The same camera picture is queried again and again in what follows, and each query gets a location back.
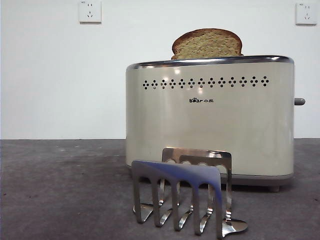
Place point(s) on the brown-crusted bread slice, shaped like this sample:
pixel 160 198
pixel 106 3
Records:
pixel 207 45

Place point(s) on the grey toaster lever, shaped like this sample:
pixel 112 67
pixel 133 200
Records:
pixel 300 101

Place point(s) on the cream two-slot toaster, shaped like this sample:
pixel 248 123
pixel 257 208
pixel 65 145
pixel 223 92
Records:
pixel 212 125

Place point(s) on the shiny metal toast rack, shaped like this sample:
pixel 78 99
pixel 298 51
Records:
pixel 175 171

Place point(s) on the white wall socket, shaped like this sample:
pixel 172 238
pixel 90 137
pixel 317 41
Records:
pixel 306 14
pixel 90 12

